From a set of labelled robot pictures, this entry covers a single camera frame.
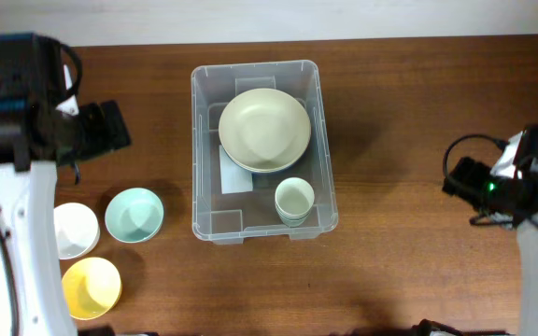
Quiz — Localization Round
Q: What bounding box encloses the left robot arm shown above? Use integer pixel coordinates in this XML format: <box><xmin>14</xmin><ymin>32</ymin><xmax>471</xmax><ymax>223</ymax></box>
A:
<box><xmin>0</xmin><ymin>33</ymin><xmax>131</xmax><ymax>335</ymax></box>

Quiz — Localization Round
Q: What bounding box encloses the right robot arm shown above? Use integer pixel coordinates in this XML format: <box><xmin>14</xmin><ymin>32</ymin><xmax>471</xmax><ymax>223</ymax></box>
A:
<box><xmin>442</xmin><ymin>124</ymin><xmax>538</xmax><ymax>335</ymax></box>

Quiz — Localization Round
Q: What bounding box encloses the cream bowl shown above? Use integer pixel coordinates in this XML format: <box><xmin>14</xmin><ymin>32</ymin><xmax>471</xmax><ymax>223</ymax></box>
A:
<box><xmin>218</xmin><ymin>88</ymin><xmax>312</xmax><ymax>168</ymax></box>

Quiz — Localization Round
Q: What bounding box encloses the white paper label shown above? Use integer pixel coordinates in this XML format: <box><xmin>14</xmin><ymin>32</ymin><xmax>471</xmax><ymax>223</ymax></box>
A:
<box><xmin>219</xmin><ymin>145</ymin><xmax>253</xmax><ymax>194</ymax></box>

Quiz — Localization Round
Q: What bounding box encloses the clear plastic storage container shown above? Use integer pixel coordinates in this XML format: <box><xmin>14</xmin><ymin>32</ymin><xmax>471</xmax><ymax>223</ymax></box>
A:
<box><xmin>191</xmin><ymin>60</ymin><xmax>339</xmax><ymax>245</ymax></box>

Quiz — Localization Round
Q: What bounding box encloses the white small bowl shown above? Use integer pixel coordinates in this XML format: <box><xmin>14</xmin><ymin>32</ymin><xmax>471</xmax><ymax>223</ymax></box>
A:
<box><xmin>53</xmin><ymin>203</ymin><xmax>100</xmax><ymax>260</ymax></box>

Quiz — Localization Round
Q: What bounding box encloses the mint green cup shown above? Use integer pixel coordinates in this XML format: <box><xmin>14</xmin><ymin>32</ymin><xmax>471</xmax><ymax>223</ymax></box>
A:
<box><xmin>281</xmin><ymin>218</ymin><xmax>305</xmax><ymax>228</ymax></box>

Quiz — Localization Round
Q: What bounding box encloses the mint green small bowl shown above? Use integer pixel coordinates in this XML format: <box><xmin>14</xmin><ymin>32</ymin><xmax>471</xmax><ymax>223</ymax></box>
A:
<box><xmin>105</xmin><ymin>188</ymin><xmax>164</xmax><ymax>244</ymax></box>

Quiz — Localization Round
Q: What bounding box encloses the cream white cup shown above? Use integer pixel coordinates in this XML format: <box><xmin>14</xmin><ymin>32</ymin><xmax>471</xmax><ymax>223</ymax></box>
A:
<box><xmin>275</xmin><ymin>177</ymin><xmax>315</xmax><ymax>218</ymax></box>

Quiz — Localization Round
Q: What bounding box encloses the grey cup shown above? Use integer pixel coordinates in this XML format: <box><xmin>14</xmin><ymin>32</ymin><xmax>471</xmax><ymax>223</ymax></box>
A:
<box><xmin>277</xmin><ymin>210</ymin><xmax>310</xmax><ymax>220</ymax></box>

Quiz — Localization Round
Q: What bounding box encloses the yellow small bowl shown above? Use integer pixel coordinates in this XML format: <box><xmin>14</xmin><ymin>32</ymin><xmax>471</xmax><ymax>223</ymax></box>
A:
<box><xmin>62</xmin><ymin>258</ymin><xmax>122</xmax><ymax>320</ymax></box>

